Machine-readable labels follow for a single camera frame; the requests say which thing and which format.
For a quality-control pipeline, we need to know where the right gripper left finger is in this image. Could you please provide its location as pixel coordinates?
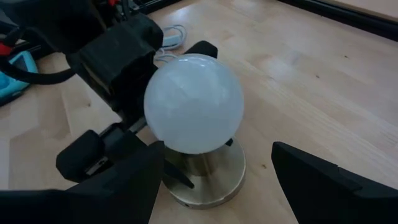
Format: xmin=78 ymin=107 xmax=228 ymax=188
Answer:
xmin=0 ymin=140 xmax=165 ymax=224

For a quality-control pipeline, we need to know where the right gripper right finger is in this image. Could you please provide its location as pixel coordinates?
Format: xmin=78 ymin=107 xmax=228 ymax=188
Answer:
xmin=271 ymin=141 xmax=398 ymax=224

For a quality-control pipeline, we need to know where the metal lamp socket stand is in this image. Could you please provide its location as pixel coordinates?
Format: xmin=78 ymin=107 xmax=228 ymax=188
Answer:
xmin=161 ymin=136 xmax=247 ymax=210

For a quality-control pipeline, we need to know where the white lightbulb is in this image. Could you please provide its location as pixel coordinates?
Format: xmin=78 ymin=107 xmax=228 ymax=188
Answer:
xmin=143 ymin=53 xmax=245 ymax=155

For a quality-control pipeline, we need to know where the teal calculator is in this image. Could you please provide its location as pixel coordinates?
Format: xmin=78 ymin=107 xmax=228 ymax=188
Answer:
xmin=0 ymin=50 xmax=39 ymax=107

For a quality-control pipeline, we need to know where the tan wooden desk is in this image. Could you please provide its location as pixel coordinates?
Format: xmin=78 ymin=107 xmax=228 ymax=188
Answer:
xmin=323 ymin=0 xmax=398 ymax=20

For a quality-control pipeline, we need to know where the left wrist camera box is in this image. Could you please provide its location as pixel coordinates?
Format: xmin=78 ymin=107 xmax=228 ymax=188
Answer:
xmin=66 ymin=12 xmax=165 ymax=124

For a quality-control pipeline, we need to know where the white power cord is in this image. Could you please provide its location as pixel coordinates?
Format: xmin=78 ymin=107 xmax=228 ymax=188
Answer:
xmin=154 ymin=24 xmax=188 ymax=63

